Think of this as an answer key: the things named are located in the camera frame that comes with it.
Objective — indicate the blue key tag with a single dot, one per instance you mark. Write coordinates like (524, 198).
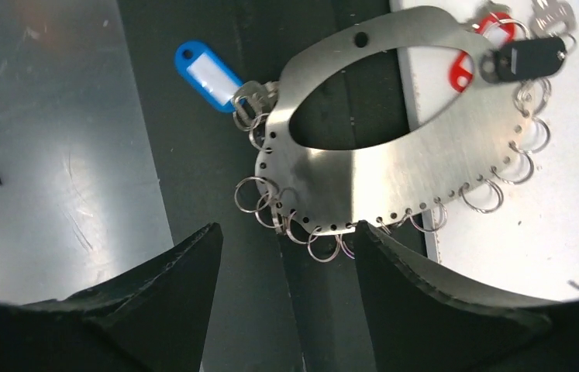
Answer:
(205, 71)

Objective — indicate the red key tag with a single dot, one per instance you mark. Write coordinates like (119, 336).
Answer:
(486, 23)

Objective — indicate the large steel keyring plate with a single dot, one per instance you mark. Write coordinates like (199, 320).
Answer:
(465, 145)

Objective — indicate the black key tag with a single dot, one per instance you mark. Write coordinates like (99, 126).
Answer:
(524, 60)

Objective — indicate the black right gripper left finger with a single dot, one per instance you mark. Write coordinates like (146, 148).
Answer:
(153, 317)

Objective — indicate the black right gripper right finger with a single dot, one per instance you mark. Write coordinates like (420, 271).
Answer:
(423, 316)

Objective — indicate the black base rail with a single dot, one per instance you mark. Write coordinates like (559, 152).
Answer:
(282, 302)

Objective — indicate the silver key on blue tag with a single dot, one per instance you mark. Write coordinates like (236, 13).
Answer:
(254, 98)

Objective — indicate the loose silver key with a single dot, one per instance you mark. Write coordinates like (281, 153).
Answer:
(552, 18)

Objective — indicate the metal base plate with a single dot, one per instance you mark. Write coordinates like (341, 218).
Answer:
(80, 199)

